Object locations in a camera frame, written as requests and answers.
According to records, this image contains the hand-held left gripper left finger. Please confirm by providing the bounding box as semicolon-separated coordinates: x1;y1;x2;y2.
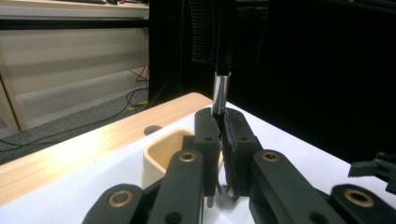
182;106;223;208

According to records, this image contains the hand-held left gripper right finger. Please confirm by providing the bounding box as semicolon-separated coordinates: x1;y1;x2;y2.
221;106;264;201

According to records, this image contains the thick black makeup brush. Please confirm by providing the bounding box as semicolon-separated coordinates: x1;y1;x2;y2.
210;0;241;203

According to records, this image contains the beige square cup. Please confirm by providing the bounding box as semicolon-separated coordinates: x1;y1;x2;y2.
142;128;225;190

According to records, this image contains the small yellow floor object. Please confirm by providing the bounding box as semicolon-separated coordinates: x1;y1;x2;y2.
129;100;149;111

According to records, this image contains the black curtain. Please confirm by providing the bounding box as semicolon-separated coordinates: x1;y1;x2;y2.
148;0;396;164

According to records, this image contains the wooden table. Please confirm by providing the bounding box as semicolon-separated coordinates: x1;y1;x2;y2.
0;91;214;208

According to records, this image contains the white table mat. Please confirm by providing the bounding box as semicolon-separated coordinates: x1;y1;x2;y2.
0;102;396;224

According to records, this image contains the black horizontal bar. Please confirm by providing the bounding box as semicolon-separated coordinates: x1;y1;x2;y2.
0;19;149;31

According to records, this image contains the black floor cable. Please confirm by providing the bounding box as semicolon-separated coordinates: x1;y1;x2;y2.
0;66;149;153

